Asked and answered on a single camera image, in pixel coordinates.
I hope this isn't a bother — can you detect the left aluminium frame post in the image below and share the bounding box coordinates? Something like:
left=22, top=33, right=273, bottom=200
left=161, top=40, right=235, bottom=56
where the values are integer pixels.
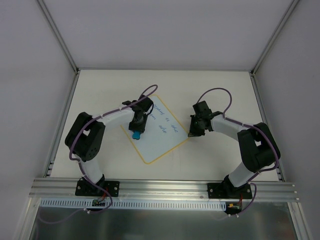
left=35, top=0, right=79, bottom=74

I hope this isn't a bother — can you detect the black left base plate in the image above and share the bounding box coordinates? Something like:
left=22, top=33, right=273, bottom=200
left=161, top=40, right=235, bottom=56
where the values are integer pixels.
left=75, top=178, right=120, bottom=197

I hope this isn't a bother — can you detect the blue whiteboard eraser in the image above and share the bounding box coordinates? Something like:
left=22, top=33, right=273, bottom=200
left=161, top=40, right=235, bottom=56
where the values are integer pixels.
left=132, top=131, right=141, bottom=140

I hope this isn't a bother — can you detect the aluminium frame post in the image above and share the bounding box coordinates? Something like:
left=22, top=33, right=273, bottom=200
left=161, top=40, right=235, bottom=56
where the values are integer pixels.
left=35, top=0, right=79, bottom=74
left=250, top=0, right=300, bottom=77

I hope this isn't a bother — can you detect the table edge rail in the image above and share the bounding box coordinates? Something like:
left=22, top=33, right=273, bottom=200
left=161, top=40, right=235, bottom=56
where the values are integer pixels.
left=42, top=70, right=81, bottom=178
left=249, top=73, right=286, bottom=182

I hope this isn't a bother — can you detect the aluminium mounting rail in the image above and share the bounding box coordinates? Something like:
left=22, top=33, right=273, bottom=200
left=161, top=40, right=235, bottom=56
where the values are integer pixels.
left=28, top=177, right=300, bottom=203

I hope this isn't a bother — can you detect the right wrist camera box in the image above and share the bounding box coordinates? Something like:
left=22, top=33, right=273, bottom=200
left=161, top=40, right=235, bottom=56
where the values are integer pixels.
left=192, top=100, right=212, bottom=118

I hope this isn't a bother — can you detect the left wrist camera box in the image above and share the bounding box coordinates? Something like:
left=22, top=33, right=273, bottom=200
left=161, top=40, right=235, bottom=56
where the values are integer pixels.
left=135, top=97, right=154, bottom=114

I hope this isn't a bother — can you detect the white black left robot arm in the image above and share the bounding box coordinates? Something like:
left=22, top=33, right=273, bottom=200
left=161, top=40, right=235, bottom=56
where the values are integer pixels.
left=64, top=108, right=149, bottom=197

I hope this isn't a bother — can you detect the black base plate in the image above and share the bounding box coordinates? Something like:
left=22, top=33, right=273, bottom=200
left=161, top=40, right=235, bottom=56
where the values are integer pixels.
left=207, top=182, right=253, bottom=200
left=75, top=178, right=120, bottom=197

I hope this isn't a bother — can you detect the right aluminium frame post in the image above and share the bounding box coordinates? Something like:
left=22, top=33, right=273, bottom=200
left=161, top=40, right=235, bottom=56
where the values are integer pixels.
left=250, top=0, right=300, bottom=77

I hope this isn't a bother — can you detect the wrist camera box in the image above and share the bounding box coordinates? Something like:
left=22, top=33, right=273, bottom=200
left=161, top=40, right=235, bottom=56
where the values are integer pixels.
left=192, top=100, right=212, bottom=118
left=135, top=97, right=154, bottom=114

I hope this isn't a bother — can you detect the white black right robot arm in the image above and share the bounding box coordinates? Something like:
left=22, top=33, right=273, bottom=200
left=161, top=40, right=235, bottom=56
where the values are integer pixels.
left=188, top=111, right=281, bottom=199

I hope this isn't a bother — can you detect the white slotted cable duct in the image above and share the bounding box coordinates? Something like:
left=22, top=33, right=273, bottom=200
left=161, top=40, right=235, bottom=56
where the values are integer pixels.
left=39, top=198, right=227, bottom=212

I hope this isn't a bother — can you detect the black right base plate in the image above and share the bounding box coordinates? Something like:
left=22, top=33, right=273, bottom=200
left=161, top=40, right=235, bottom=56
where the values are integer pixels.
left=207, top=182, right=253, bottom=200

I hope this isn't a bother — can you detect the right table edge rail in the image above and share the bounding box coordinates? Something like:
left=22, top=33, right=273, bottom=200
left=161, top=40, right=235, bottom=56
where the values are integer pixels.
left=249, top=73, right=286, bottom=182

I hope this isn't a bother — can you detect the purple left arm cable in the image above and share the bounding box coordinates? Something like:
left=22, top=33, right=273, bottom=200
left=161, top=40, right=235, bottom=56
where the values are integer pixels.
left=37, top=84, right=159, bottom=224

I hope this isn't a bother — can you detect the yellow framed whiteboard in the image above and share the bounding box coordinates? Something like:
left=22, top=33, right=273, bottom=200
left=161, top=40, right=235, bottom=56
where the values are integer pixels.
left=121, top=94, right=188, bottom=165

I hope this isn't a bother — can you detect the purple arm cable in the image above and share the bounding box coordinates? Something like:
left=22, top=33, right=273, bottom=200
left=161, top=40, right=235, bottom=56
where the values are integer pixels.
left=196, top=86, right=281, bottom=217
left=37, top=84, right=159, bottom=224

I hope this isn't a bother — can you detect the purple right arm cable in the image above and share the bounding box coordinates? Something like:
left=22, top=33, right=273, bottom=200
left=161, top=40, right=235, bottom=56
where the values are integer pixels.
left=196, top=86, right=281, bottom=217

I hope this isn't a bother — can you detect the left table edge rail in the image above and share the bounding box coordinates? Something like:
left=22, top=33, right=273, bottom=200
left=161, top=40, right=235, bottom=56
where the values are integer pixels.
left=42, top=70, right=81, bottom=178

